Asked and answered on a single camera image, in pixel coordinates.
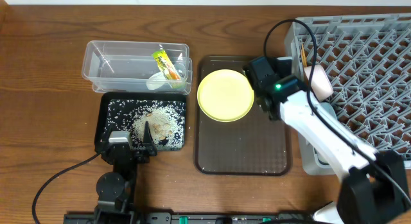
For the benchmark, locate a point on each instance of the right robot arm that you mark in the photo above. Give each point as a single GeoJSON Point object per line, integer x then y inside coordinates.
{"type": "Point", "coordinates": [374, 185]}

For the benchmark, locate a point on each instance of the rice and food scraps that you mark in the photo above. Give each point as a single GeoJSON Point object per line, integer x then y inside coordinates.
{"type": "Point", "coordinates": [166, 121]}

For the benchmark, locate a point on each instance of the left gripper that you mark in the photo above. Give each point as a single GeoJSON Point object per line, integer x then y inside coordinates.
{"type": "Point", "coordinates": [134, 154]}

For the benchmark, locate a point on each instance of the clear plastic bin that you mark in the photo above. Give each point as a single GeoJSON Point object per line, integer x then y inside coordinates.
{"type": "Point", "coordinates": [125, 66]}

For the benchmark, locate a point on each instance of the dark brown serving tray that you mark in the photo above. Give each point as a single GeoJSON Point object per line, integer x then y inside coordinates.
{"type": "Point", "coordinates": [252, 145]}

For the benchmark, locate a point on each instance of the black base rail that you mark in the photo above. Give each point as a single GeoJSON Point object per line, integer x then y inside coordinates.
{"type": "Point", "coordinates": [168, 218]}

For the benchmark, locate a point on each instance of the wooden chopstick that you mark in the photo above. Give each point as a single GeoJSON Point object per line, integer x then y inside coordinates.
{"type": "Point", "coordinates": [303, 56]}

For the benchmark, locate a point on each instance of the light blue bowl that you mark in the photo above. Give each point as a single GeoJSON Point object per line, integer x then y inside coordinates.
{"type": "Point", "coordinates": [330, 110]}

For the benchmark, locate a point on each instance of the green snack wrapper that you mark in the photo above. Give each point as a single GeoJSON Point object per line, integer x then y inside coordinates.
{"type": "Point", "coordinates": [165, 65]}

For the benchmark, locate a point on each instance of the grey dishwasher rack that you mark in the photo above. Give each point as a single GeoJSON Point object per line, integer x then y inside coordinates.
{"type": "Point", "coordinates": [367, 61]}

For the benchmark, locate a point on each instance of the white bowl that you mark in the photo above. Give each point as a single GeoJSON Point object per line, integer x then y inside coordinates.
{"type": "Point", "coordinates": [320, 84]}

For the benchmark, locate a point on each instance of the black waste tray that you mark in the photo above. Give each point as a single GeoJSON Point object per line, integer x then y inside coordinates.
{"type": "Point", "coordinates": [105, 99]}

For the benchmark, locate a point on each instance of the yellow plate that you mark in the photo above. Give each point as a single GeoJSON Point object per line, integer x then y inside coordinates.
{"type": "Point", "coordinates": [225, 95]}

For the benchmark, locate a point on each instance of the white tissue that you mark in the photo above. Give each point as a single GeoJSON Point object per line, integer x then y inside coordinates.
{"type": "Point", "coordinates": [158, 81]}

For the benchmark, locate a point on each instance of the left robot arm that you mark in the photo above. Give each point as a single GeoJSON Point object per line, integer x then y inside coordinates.
{"type": "Point", "coordinates": [115, 189]}

